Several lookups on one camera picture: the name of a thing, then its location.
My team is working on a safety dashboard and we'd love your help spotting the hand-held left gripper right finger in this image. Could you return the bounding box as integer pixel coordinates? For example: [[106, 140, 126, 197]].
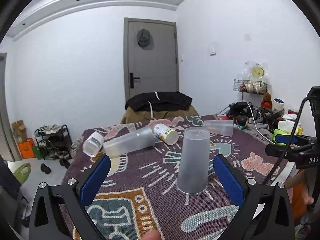
[[213, 154, 295, 240]]

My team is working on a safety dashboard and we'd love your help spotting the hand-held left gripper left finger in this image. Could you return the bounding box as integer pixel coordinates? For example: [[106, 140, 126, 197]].
[[28, 154, 112, 240]]

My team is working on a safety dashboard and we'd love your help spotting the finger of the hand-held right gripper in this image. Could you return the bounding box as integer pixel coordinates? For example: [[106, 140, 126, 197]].
[[265, 143, 300, 161], [274, 134, 316, 146]]

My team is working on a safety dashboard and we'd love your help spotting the tall clear plastic cup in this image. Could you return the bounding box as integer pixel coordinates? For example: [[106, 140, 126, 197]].
[[176, 127, 210, 195]]

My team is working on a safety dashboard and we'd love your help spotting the small clear plastic cup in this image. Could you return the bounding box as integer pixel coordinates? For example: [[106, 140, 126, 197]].
[[82, 132, 105, 158]]

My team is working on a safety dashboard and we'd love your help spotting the large frosted plastic cup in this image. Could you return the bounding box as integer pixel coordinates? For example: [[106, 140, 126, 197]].
[[102, 126, 156, 158]]

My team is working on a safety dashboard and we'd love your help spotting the short frosted plastic cup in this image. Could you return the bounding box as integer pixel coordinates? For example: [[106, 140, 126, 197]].
[[203, 119, 234, 137]]

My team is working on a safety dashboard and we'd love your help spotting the person's right hand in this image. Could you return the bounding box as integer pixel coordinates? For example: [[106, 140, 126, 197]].
[[286, 172, 315, 225]]

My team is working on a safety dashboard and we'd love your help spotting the person's left hand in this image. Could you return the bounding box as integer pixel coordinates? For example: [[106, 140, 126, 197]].
[[137, 229, 161, 240]]

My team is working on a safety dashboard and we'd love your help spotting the green plastic object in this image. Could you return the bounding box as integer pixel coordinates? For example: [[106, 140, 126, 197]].
[[272, 129, 298, 146]]

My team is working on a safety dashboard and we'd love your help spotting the white tissue box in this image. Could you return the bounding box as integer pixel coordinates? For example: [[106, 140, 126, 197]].
[[277, 119, 303, 136]]

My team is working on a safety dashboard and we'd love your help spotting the grey cloth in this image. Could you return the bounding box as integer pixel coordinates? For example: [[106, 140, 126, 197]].
[[246, 122, 273, 143]]

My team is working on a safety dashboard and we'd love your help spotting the white tape roll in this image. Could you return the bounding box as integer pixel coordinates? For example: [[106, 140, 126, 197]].
[[272, 98, 285, 111]]

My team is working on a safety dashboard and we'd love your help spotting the brown plush toy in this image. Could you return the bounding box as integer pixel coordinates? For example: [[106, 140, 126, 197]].
[[261, 92, 273, 108]]

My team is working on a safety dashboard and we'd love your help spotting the dark-haired figurine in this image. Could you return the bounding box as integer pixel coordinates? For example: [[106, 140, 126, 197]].
[[234, 115, 249, 130]]

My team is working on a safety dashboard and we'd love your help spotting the black shoe rack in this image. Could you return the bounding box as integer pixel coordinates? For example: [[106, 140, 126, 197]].
[[34, 124, 73, 161]]

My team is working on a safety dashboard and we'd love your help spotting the printed blanket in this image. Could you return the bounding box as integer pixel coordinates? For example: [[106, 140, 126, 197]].
[[59, 115, 290, 240]]

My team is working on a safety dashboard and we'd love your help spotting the green bag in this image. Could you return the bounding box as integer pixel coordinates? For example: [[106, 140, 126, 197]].
[[32, 145, 44, 160]]

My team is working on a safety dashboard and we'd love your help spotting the brown chair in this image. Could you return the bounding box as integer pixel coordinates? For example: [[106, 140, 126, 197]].
[[121, 104, 200, 125]]

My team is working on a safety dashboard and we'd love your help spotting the clear plastic bag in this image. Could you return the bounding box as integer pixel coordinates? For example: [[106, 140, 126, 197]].
[[241, 60, 269, 82]]

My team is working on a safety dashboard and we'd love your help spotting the green slipper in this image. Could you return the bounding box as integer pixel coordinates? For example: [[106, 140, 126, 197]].
[[13, 163, 32, 184]]

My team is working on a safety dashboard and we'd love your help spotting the orange box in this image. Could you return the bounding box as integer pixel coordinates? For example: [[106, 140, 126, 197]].
[[17, 139, 37, 159]]

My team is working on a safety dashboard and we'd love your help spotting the white bottle yellow label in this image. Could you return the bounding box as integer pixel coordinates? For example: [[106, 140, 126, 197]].
[[153, 123, 179, 145]]

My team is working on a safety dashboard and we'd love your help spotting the cardboard box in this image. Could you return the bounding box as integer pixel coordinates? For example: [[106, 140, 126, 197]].
[[11, 120, 27, 143]]

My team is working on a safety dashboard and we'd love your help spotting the black clothing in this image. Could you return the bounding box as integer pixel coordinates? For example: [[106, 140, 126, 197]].
[[125, 92, 193, 112]]

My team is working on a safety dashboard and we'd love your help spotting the grey door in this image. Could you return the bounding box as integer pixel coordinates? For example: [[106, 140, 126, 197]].
[[124, 17, 180, 101]]

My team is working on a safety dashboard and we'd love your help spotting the grey hat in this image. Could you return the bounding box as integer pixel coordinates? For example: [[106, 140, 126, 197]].
[[137, 29, 151, 47]]

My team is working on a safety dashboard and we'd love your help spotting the black cable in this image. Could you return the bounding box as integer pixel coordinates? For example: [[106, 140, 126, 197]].
[[262, 95, 313, 186]]

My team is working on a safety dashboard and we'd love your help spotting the white cable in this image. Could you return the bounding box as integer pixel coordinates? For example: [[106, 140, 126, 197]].
[[241, 101, 273, 143]]

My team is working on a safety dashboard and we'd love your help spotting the black wire tray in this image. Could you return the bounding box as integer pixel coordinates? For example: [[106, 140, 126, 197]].
[[217, 102, 266, 121]]

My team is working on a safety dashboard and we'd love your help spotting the wire wall basket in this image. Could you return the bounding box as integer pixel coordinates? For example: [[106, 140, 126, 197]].
[[234, 79, 268, 95]]

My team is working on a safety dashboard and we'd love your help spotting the white strap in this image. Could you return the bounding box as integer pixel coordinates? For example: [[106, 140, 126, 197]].
[[149, 92, 161, 120]]

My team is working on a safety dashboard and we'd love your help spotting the black door handle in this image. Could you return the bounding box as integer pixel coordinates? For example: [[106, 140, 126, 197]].
[[129, 72, 140, 88]]

